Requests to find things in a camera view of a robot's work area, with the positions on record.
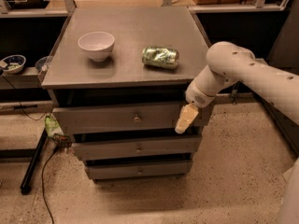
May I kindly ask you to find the grey top drawer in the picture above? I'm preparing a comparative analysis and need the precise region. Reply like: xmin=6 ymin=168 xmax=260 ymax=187
xmin=53 ymin=102 xmax=184 ymax=134

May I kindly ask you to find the blue patterned bowl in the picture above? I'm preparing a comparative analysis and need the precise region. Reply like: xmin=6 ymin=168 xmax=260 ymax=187
xmin=0 ymin=54 xmax=26 ymax=74

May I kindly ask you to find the grey drawer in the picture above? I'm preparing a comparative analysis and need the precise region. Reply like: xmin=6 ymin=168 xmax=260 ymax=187
xmin=53 ymin=102 xmax=184 ymax=134
xmin=85 ymin=160 xmax=192 ymax=180
xmin=72 ymin=134 xmax=202 ymax=161

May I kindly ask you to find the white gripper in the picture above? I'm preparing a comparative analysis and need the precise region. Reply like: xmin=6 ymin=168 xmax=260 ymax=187
xmin=175 ymin=79 xmax=216 ymax=134

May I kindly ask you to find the grey drawer cabinet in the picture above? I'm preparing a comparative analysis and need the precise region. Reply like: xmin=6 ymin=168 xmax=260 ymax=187
xmin=40 ymin=6 xmax=216 ymax=183

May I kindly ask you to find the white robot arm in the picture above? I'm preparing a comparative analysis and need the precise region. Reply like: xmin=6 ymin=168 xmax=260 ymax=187
xmin=175 ymin=41 xmax=299 ymax=224

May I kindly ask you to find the black metal bar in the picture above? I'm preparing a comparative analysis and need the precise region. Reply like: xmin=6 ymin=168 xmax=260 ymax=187
xmin=20 ymin=130 xmax=48 ymax=195

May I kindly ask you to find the grey wooden rail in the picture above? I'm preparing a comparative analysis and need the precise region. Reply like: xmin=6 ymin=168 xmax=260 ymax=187
xmin=255 ymin=58 xmax=268 ymax=65

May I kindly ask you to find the green snack bag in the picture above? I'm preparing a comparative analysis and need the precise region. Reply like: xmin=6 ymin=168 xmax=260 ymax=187
xmin=45 ymin=115 xmax=71 ymax=147

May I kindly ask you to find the grey bottom drawer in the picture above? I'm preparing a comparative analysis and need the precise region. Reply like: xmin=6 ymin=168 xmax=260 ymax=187
xmin=85 ymin=160 xmax=192 ymax=180

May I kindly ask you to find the grey middle drawer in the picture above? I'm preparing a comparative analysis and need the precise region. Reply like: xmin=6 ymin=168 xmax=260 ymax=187
xmin=72 ymin=134 xmax=202 ymax=161

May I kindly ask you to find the white ceramic bowl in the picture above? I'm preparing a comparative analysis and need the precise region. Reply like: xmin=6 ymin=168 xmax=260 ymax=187
xmin=78 ymin=32 xmax=115 ymax=62

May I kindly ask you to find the black floor cable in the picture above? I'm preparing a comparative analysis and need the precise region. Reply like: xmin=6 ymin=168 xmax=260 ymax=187
xmin=40 ymin=147 xmax=59 ymax=224

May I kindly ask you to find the crushed green soda can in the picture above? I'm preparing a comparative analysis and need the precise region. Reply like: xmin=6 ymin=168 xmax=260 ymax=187
xmin=142 ymin=47 xmax=179 ymax=70

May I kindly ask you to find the small grey bowl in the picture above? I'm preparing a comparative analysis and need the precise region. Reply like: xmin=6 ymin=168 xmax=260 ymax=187
xmin=35 ymin=56 xmax=52 ymax=72

